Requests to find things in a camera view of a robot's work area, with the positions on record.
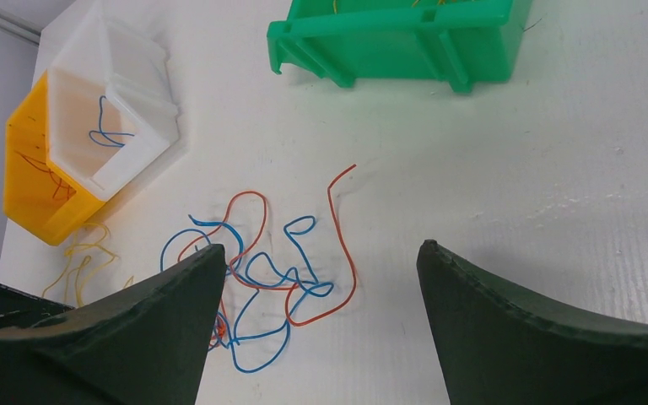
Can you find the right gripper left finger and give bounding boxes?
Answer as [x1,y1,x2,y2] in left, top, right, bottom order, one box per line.
[0,245,226,404]

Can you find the yellow wire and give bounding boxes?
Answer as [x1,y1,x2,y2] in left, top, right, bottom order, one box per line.
[41,222,135,309]

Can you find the orange plastic bin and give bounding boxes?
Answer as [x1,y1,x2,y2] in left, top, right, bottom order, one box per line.
[3,73,105,246]

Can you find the orange and blue wires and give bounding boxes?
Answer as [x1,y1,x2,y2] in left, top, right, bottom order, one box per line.
[159,163,359,375]

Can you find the green plastic bin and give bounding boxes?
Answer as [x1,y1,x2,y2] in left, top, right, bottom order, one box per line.
[267,0,532,94]

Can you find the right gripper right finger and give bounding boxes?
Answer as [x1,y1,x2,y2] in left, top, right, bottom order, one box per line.
[416,240,648,404]

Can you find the white plastic bin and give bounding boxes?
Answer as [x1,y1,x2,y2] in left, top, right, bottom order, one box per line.
[46,1,179,201]

